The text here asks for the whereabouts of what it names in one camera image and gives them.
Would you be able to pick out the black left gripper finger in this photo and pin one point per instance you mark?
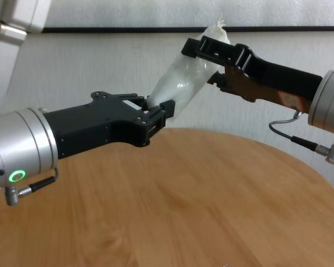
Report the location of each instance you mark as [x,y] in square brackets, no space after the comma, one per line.
[139,100]
[167,109]

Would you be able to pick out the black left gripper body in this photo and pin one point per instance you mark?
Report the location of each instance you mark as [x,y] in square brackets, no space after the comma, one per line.
[94,125]

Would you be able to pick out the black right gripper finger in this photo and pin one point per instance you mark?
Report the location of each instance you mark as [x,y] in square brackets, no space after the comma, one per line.
[211,51]
[218,80]

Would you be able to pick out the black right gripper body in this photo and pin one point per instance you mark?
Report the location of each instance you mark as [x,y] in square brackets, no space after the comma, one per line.
[278,78]

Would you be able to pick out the white plastic sandbag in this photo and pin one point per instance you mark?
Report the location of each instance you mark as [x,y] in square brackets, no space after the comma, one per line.
[183,83]

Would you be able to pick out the black wall trim strip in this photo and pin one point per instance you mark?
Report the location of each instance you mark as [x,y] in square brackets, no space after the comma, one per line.
[128,29]

